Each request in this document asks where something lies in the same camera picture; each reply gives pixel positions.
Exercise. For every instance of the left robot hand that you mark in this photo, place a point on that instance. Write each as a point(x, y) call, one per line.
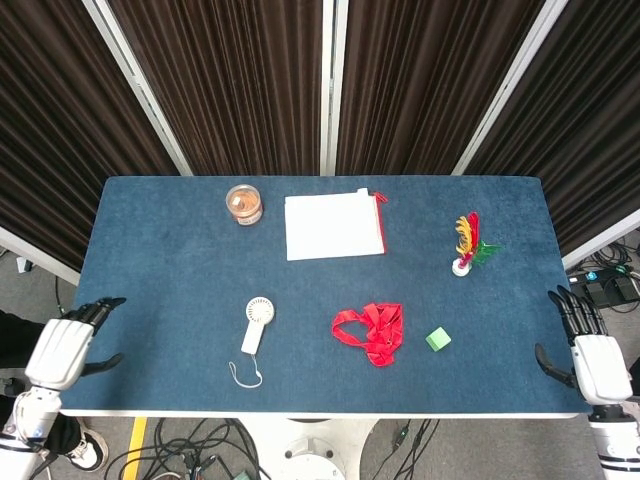
point(57, 350)

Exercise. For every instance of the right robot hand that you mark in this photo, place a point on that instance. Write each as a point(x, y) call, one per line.
point(600, 370)

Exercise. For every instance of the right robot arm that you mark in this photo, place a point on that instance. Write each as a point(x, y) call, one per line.
point(612, 440)

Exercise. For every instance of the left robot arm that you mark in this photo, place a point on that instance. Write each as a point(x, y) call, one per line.
point(30, 420)

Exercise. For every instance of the white handheld fan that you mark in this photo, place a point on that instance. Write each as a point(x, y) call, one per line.
point(252, 335)

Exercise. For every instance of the white and black sneaker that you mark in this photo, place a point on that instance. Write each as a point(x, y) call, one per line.
point(90, 450)

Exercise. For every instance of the yellow floor tape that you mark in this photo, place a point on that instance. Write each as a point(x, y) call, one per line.
point(134, 450)

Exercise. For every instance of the blue table cloth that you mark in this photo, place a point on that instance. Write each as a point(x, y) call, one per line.
point(175, 260)

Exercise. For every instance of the green cube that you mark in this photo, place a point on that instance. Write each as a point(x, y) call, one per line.
point(438, 340)

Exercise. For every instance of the colourful feather shuttlecock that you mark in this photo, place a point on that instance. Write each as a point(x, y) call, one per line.
point(469, 240)

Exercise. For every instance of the brown pleated partition screen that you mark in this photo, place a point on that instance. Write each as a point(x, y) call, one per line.
point(580, 125)
point(225, 85)
point(430, 85)
point(60, 125)

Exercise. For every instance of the clear jar with orange contents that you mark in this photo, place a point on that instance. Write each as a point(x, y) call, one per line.
point(244, 202)

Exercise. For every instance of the white mesh zipper pouch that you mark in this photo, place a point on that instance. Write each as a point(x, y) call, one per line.
point(330, 227)

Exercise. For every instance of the white table pedestal base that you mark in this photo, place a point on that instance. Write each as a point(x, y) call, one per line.
point(325, 445)

